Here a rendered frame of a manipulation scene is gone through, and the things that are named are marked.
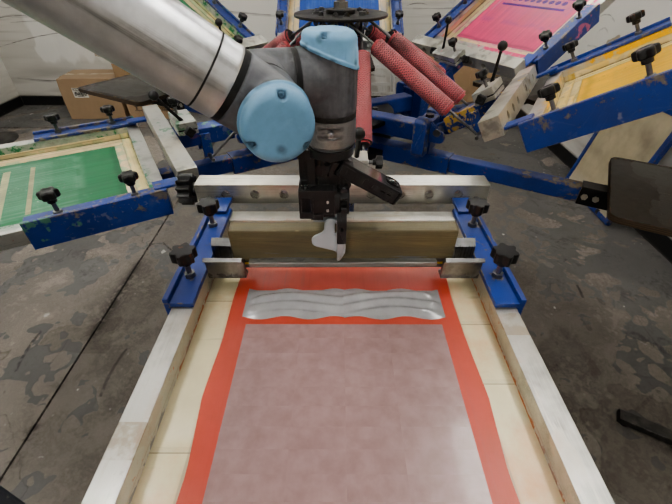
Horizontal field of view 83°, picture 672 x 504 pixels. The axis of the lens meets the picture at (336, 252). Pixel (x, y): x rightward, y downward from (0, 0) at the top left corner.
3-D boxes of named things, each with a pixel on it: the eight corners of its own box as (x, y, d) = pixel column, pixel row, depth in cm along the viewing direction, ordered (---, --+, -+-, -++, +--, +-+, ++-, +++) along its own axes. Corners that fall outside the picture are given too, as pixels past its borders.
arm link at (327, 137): (355, 107, 58) (357, 126, 52) (354, 136, 61) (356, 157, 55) (306, 107, 58) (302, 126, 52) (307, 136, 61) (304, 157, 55)
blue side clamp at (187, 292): (200, 327, 67) (191, 299, 62) (172, 327, 67) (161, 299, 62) (236, 229, 90) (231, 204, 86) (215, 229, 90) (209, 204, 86)
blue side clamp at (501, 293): (515, 328, 67) (527, 300, 62) (486, 328, 67) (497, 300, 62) (468, 230, 90) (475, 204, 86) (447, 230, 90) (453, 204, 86)
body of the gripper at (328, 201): (303, 199, 68) (299, 134, 61) (350, 199, 68) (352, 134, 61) (299, 223, 62) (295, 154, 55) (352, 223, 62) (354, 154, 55)
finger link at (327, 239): (312, 259, 70) (311, 213, 65) (345, 259, 70) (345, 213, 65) (311, 268, 67) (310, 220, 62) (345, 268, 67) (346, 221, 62)
